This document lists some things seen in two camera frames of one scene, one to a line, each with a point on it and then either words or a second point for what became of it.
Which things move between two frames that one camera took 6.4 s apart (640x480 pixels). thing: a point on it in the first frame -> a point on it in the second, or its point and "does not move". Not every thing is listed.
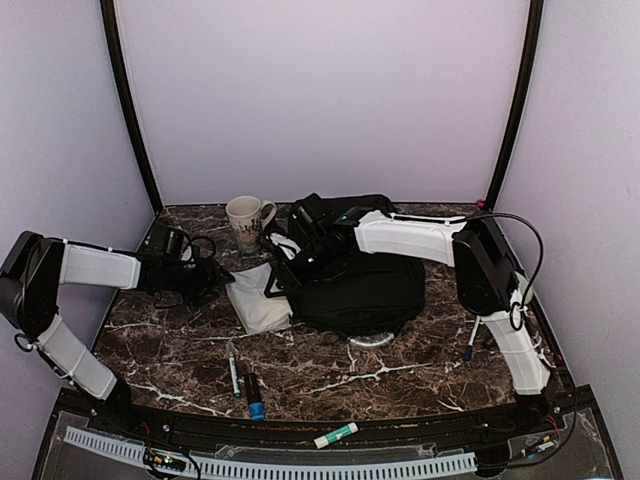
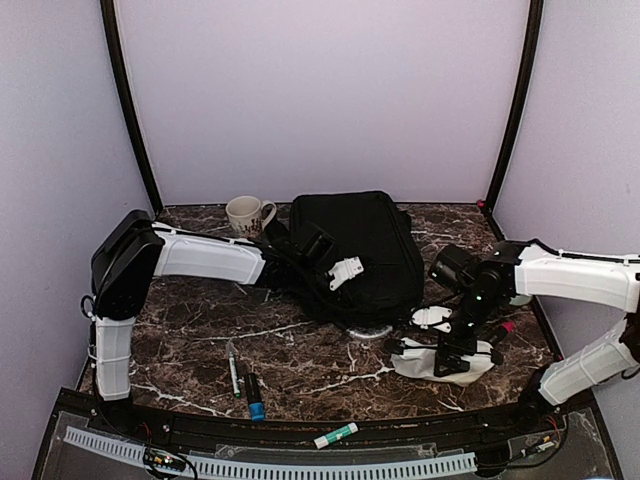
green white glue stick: [348, 429] does not move
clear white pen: [233, 369] does not move
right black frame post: [525, 95] does not move
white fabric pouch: [257, 311] -> [419, 357]
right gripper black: [290, 278] -> [446, 343]
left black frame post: [109, 15] does not move
